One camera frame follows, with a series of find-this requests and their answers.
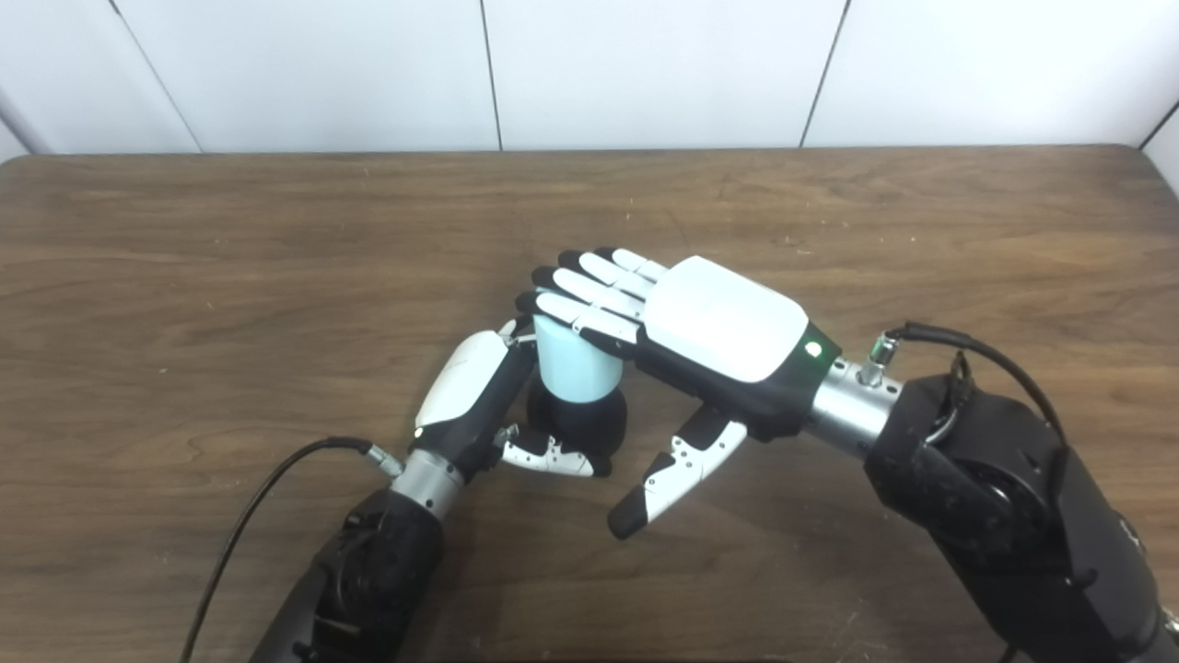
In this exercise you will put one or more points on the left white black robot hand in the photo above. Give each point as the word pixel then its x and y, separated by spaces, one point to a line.
pixel 470 396

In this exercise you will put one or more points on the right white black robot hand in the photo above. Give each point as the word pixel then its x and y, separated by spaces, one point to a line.
pixel 728 322

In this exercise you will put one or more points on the light blue cylinder cup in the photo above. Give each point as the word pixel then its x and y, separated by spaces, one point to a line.
pixel 576 368

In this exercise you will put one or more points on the black flared nozzle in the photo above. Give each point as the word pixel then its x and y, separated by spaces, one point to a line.
pixel 589 428

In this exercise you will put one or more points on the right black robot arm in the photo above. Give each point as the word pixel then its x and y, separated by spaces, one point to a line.
pixel 1004 497

